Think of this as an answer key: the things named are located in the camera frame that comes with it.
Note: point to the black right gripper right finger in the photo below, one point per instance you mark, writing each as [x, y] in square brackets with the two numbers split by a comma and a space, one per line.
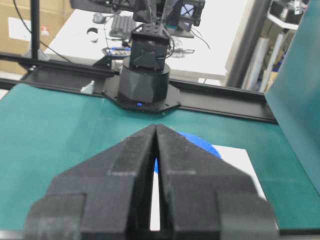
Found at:
[206, 197]

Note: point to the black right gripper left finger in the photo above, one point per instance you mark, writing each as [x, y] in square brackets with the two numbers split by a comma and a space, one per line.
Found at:
[106, 197]

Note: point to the small blue plastic gear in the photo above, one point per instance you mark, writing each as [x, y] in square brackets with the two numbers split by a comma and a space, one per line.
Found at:
[200, 143]

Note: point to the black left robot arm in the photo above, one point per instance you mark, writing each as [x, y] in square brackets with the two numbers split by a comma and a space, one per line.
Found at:
[144, 75]

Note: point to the white rectangular board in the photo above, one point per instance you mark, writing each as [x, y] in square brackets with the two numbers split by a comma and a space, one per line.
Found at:
[237, 157]

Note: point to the green side panel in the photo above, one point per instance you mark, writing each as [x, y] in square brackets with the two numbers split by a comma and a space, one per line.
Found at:
[294, 97]

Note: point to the white desk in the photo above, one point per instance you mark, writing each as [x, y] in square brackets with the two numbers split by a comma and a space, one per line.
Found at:
[81, 41]

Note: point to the black keyboard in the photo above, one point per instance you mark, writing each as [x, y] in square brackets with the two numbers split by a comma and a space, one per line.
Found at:
[122, 26]

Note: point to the cardboard box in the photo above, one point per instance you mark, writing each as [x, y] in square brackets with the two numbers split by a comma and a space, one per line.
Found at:
[15, 23]

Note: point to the black vertical pole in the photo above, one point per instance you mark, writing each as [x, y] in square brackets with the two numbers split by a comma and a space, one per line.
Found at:
[34, 50]

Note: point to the black aluminium frame rail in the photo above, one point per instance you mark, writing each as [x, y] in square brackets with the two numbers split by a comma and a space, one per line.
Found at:
[71, 77]

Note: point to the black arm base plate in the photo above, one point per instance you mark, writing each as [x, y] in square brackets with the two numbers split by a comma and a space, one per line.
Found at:
[172, 100]

